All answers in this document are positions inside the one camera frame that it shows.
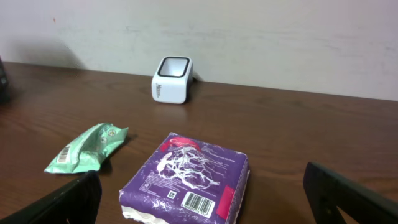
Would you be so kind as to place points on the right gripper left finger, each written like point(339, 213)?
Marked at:
point(76, 202)

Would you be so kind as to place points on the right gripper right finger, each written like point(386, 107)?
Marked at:
point(328, 192)

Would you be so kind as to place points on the mint green snack packet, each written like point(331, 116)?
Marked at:
point(89, 150)

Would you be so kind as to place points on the purple tissue pack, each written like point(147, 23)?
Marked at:
point(187, 181)

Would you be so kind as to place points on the white barcode scanner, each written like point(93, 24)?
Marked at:
point(172, 80)

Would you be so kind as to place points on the dark grey plastic basket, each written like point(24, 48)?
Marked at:
point(4, 85)

